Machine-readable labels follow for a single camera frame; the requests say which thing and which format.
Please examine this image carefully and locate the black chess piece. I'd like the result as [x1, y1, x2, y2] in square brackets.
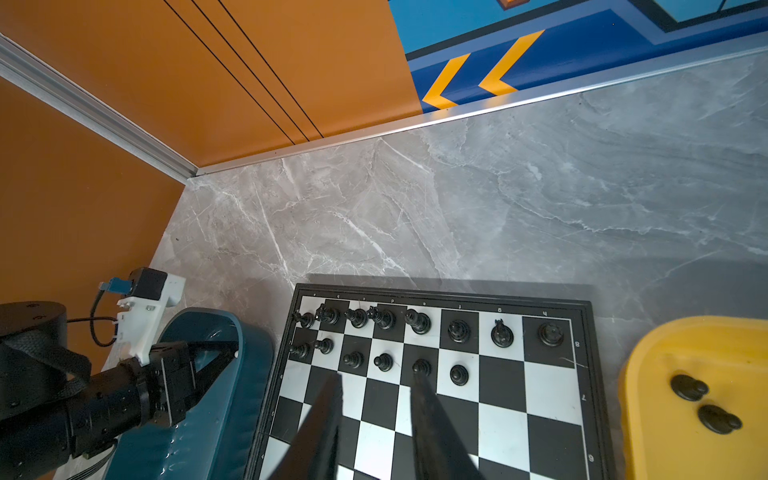
[447, 320, 471, 344]

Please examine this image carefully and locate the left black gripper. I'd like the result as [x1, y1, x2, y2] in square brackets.
[137, 341, 239, 427]

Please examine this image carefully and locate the black and white chessboard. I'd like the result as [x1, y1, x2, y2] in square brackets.
[246, 284, 616, 479]

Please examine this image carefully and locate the yellow plastic tray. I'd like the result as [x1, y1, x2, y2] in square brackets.
[618, 316, 767, 479]

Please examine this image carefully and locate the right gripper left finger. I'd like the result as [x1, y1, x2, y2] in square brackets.
[270, 373, 343, 480]

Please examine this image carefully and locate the teal plastic tray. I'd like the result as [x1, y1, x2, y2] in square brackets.
[105, 308, 274, 479]

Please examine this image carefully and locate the black pawn in tray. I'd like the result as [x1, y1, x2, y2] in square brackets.
[412, 358, 432, 376]
[697, 404, 743, 435]
[670, 374, 709, 402]
[449, 364, 469, 387]

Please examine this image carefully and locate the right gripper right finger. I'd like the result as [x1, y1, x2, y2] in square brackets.
[410, 373, 483, 479]

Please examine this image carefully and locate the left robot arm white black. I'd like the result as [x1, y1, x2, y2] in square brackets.
[1, 301, 239, 479]

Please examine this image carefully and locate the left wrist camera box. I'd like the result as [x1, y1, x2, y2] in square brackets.
[95, 267, 186, 366]

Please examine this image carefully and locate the black pawn on board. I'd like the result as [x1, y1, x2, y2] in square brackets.
[373, 353, 394, 372]
[342, 351, 364, 369]

